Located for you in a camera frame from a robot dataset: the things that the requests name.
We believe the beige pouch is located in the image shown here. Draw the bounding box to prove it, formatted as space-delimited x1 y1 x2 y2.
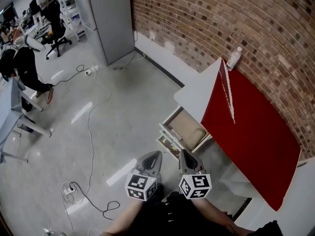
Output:
183 128 207 150

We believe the clear plastic water bottle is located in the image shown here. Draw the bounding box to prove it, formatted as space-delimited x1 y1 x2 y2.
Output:
226 47 243 71

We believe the black mesh wastebasket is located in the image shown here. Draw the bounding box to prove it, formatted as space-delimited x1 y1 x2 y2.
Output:
17 122 34 134

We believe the black office chair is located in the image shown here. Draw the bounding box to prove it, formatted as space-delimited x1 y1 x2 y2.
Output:
40 0 73 59

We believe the tall grey cabinet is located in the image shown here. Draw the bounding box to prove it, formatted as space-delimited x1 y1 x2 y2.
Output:
72 0 135 66

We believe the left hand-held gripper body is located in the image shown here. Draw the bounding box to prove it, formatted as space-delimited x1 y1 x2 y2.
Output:
125 172 162 202

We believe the white shelving unit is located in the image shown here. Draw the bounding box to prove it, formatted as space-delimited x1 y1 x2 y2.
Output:
48 0 87 43

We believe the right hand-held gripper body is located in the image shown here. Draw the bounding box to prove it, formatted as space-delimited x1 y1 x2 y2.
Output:
178 172 213 200

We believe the person's black clothing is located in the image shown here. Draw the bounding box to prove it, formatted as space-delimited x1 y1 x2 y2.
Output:
115 182 284 236

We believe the white table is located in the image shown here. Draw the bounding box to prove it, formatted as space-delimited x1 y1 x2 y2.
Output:
0 79 54 164

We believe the white cable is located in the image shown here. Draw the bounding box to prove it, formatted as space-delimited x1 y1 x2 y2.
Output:
61 193 104 236
60 66 111 205

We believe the black cable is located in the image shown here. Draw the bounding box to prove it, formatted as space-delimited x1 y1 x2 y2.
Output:
45 64 87 87
68 180 121 220

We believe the dark pen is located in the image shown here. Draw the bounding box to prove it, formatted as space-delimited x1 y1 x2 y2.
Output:
168 125 182 140

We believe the person's right forearm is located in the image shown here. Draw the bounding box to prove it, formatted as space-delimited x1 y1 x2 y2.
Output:
194 197 249 236

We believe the grey tablecloth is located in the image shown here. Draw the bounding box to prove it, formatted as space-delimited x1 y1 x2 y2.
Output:
0 79 25 157

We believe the grey cable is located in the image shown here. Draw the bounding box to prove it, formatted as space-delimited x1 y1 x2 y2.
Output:
98 50 146 71

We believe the white desk with red top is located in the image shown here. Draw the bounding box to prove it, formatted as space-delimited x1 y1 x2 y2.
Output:
200 58 302 212

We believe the person's left forearm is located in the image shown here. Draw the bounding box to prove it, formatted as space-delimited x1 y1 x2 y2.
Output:
100 199 146 236

